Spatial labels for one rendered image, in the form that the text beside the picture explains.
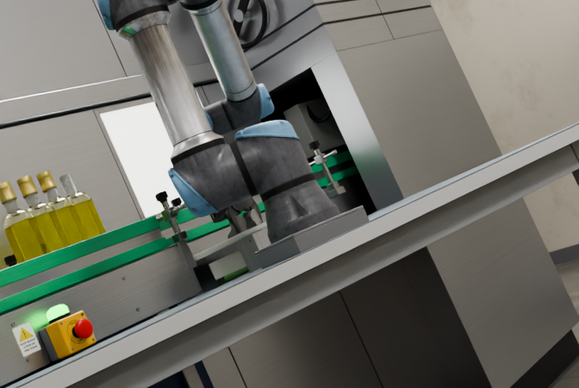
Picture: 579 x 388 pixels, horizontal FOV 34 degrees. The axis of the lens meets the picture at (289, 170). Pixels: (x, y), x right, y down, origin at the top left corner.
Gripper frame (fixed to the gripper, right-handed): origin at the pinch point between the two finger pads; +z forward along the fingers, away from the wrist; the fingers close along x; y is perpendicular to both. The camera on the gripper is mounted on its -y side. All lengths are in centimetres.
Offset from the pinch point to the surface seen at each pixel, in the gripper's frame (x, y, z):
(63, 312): 55, 4, -3
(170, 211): 12.3, 9.9, -15.2
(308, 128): -84, 37, -28
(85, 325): 54, 0, 1
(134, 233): 22.8, 12.3, -13.5
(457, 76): -138, 8, -25
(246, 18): -69, 29, -67
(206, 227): -8.8, 22.7, -9.5
